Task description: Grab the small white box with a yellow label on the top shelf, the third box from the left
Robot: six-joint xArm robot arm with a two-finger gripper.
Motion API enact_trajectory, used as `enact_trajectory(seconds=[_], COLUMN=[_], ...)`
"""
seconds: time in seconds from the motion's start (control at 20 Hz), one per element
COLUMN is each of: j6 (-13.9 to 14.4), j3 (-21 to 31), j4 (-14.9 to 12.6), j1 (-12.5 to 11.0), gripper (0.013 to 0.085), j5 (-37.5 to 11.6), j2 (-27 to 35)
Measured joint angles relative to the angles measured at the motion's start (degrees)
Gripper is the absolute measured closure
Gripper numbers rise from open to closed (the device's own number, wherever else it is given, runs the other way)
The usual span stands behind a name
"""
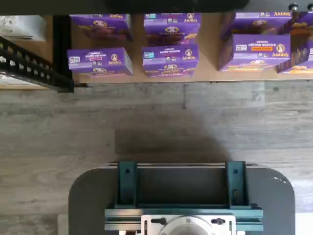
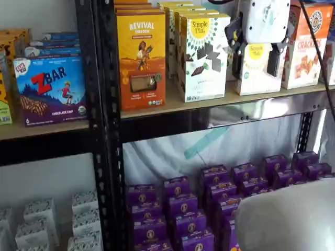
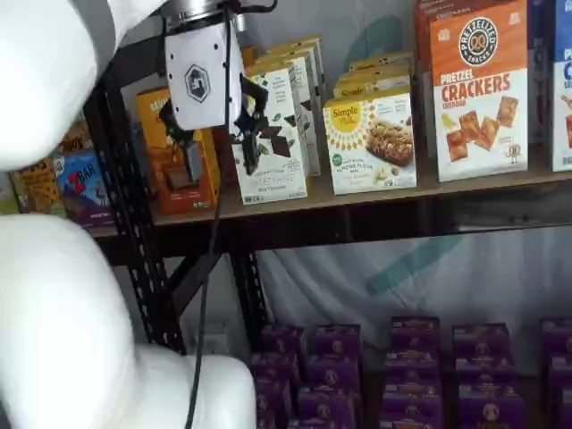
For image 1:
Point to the white slotted mounting plate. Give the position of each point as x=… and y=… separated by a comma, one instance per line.
x=149, y=227

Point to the purple Annie's bunny grahams box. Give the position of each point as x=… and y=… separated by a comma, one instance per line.
x=168, y=57
x=97, y=57
x=102, y=27
x=171, y=30

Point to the white patterned carton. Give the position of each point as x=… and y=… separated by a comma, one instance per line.
x=22, y=27

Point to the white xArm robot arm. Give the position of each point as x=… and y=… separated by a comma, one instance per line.
x=188, y=228

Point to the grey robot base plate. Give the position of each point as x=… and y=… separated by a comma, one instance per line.
x=93, y=195

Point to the purple Annie's hidden veggies box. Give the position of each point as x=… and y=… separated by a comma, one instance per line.
x=259, y=23
x=259, y=47

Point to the teal aluminium rail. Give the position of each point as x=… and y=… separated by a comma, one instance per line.
x=122, y=219

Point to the black metal shelf rack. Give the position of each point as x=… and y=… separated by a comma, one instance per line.
x=56, y=82
x=62, y=49

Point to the teal metal bracket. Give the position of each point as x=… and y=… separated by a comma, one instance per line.
x=236, y=176
x=127, y=183

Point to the tan particle board shelf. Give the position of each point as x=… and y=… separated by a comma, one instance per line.
x=210, y=49

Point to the purple Annie's snack box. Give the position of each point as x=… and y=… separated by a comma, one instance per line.
x=299, y=58
x=303, y=23

